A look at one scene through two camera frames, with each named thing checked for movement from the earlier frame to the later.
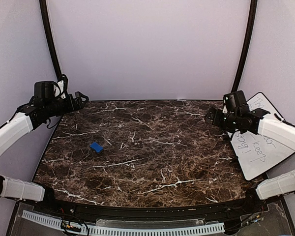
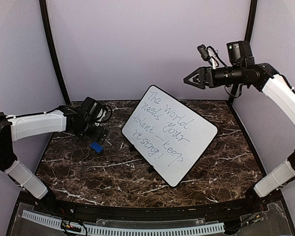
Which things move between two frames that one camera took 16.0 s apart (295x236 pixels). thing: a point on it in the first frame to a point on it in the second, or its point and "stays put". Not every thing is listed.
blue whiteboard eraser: x=98 y=148 stays put
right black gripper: x=217 y=121 to x=203 y=71
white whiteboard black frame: x=256 y=154 to x=171 y=136
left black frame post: x=45 y=19 stays put
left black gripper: x=72 y=106 to x=95 y=136
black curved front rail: x=87 y=209 stays put
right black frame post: x=252 y=14 stays put
